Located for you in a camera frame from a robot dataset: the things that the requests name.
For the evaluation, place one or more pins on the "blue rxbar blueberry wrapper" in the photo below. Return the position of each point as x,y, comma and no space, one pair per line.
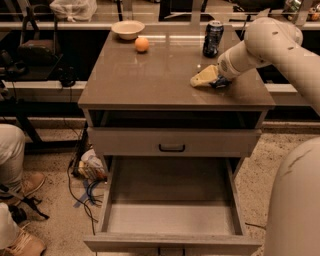
220,82

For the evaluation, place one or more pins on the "black headphones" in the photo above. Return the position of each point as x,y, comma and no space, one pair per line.
67,76

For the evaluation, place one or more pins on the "person leg beige trousers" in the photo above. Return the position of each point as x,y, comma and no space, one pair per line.
12,144

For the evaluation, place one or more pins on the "open grey lower drawer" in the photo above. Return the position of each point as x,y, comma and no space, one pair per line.
185,204

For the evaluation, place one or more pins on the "orange fruit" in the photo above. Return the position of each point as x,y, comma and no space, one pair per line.
141,44

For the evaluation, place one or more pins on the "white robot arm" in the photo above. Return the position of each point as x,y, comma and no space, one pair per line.
293,223

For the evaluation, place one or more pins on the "dark blue soda can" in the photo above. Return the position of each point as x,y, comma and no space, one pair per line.
213,35

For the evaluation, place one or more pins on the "tan boot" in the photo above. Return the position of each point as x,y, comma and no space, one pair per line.
17,242
26,185

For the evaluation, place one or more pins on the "black drawer handle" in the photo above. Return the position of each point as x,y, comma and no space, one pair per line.
171,148

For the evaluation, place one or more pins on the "closed grey upper drawer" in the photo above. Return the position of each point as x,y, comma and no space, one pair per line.
198,142

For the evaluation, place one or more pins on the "black chair background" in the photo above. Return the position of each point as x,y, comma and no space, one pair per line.
41,55

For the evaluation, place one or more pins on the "white plastic bag background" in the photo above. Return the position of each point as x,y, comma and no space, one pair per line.
74,10

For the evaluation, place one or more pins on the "tan boot upper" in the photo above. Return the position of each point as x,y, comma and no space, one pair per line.
26,185

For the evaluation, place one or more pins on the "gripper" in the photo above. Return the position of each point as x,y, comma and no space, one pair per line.
224,67

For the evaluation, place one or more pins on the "tan boot lower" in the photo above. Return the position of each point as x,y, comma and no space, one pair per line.
17,242

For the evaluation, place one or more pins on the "white bowl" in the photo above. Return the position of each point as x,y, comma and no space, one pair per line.
128,29

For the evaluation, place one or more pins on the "grey drawer cabinet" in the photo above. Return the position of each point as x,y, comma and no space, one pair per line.
152,90

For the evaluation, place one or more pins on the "crumpled plastic bag on floor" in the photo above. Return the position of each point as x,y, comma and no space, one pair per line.
91,167

